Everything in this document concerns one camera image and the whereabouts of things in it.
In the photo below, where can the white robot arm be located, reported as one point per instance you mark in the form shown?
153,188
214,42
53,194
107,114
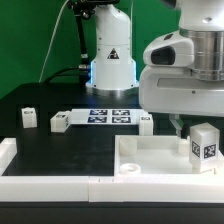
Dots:
114,73

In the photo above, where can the white square tabletop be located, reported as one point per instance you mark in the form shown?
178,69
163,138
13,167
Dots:
144,155

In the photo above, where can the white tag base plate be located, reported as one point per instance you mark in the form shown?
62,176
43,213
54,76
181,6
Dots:
105,116

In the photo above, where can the white U-shaped fence wall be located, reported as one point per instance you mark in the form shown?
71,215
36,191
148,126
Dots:
196,188

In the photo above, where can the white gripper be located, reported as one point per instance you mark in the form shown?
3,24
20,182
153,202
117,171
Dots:
174,91

